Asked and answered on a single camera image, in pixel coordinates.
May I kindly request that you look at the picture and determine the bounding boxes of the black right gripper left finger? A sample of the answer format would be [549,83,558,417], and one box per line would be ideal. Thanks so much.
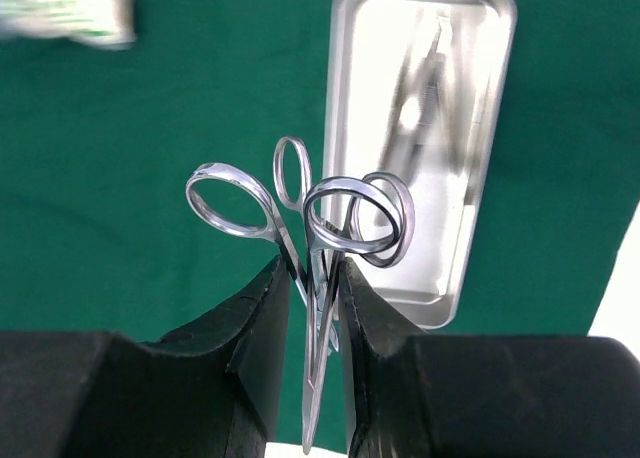
[1,257,290,457]

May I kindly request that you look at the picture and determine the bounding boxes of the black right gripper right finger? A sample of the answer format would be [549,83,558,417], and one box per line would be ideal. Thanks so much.
[338,260,639,457]

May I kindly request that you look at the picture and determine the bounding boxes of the steel surgical scissors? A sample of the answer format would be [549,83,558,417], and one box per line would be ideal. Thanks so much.
[184,161,401,455]

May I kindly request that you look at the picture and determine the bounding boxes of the dark green surgical cloth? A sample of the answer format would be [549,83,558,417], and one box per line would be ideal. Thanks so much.
[0,0,640,449]

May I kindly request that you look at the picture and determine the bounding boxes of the metal surgical kit tray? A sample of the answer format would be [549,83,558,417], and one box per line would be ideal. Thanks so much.
[323,0,517,330]

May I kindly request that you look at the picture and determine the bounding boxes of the green white gauze bag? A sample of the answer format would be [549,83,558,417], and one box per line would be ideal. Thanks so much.
[1,0,136,50]

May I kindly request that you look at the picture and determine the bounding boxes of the steel tweezers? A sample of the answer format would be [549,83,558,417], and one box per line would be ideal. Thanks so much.
[378,5,471,188]

